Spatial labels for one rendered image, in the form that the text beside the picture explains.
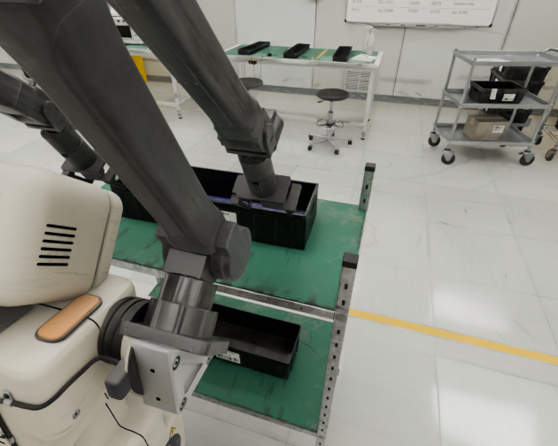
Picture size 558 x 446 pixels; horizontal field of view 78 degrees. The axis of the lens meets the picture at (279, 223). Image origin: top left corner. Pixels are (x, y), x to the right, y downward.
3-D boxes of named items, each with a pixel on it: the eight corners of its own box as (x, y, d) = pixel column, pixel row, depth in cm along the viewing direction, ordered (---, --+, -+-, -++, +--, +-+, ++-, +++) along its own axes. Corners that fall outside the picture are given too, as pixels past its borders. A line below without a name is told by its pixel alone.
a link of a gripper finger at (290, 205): (274, 198, 80) (267, 173, 72) (304, 203, 78) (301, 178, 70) (266, 223, 77) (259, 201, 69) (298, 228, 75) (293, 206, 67)
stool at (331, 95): (301, 136, 400) (304, 85, 366) (345, 134, 404) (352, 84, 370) (309, 157, 357) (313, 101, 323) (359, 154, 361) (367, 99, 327)
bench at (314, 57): (243, 106, 490) (239, 42, 442) (372, 119, 446) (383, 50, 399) (220, 124, 432) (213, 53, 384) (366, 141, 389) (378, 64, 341)
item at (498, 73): (472, 115, 458) (492, 53, 413) (510, 119, 448) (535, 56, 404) (482, 134, 407) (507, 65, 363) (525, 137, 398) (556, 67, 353)
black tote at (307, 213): (120, 216, 105) (109, 184, 98) (151, 188, 118) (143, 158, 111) (304, 250, 92) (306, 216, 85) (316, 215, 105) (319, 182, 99)
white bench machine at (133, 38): (125, 40, 465) (115, -1, 438) (155, 41, 458) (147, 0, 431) (109, 44, 436) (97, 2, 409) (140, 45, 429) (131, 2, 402)
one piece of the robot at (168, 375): (179, 418, 42) (168, 353, 36) (143, 406, 43) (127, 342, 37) (214, 353, 50) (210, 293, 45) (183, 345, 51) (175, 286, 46)
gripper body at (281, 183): (245, 175, 74) (237, 153, 67) (291, 181, 72) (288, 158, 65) (236, 201, 71) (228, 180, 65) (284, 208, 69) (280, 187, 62)
